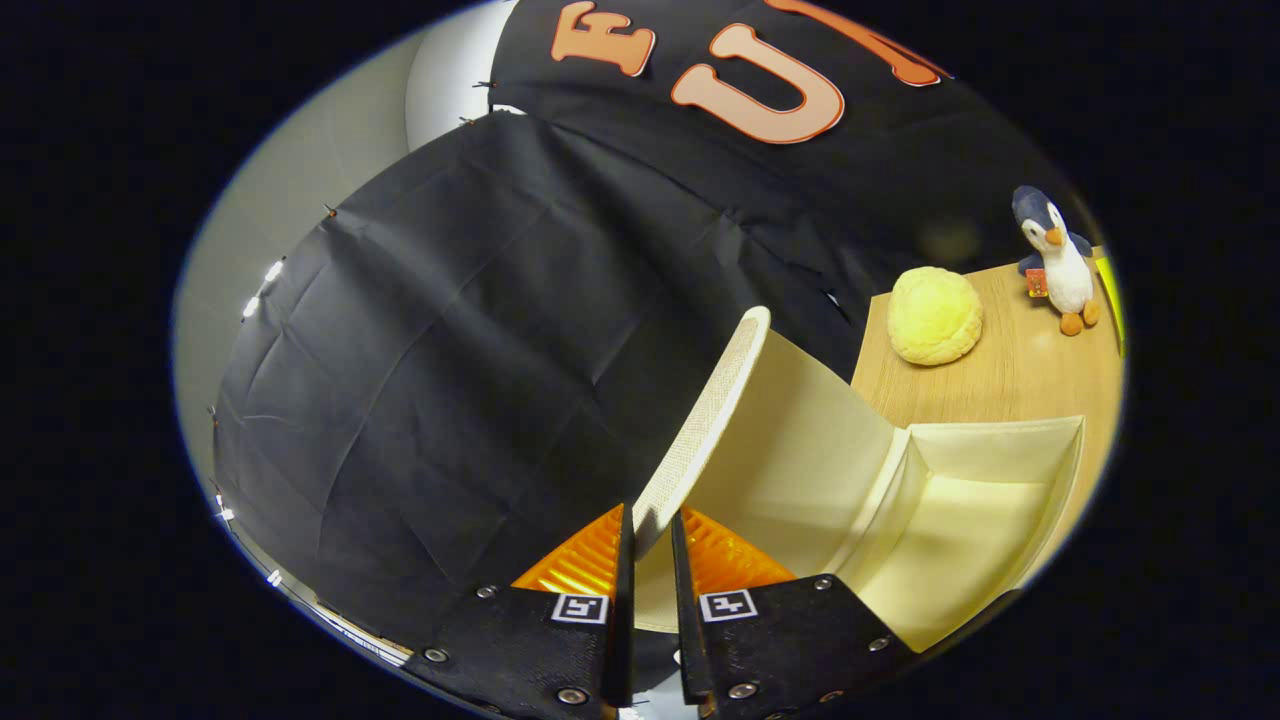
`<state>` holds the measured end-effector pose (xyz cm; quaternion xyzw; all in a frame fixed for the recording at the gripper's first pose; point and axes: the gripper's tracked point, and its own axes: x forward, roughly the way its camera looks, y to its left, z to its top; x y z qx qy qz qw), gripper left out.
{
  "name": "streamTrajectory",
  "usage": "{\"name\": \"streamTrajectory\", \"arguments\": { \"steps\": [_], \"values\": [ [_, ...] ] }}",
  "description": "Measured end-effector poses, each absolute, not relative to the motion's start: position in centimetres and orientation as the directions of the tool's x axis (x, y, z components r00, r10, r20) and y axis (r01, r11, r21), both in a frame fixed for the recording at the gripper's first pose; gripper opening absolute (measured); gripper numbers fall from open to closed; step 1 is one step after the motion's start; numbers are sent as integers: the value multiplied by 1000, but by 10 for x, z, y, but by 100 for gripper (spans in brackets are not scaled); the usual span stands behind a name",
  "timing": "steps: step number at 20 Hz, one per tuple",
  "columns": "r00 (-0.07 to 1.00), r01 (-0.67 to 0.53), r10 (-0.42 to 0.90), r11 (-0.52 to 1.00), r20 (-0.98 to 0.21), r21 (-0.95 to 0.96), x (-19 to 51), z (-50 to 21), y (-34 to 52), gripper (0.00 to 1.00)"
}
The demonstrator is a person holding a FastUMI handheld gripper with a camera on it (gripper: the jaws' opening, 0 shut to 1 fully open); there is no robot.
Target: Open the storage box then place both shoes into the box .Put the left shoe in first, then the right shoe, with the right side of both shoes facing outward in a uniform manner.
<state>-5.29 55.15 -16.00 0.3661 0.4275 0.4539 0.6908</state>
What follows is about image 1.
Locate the cream fabric storage box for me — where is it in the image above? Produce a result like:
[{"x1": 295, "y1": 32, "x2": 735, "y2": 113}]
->
[{"x1": 630, "y1": 306, "x2": 1087, "y2": 654}]

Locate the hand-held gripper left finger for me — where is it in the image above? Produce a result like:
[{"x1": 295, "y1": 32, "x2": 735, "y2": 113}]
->
[{"x1": 400, "y1": 503, "x2": 637, "y2": 720}]

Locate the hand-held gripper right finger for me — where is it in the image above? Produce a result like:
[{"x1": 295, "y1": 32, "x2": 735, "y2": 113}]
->
[{"x1": 668, "y1": 507, "x2": 916, "y2": 720}]

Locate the blue white penguin plush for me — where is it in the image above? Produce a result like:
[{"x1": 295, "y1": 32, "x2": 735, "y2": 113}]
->
[{"x1": 1012, "y1": 185, "x2": 1102, "y2": 337}]

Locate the round yellow bread toy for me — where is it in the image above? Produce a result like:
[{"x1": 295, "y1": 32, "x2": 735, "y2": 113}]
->
[{"x1": 887, "y1": 266, "x2": 984, "y2": 367}]

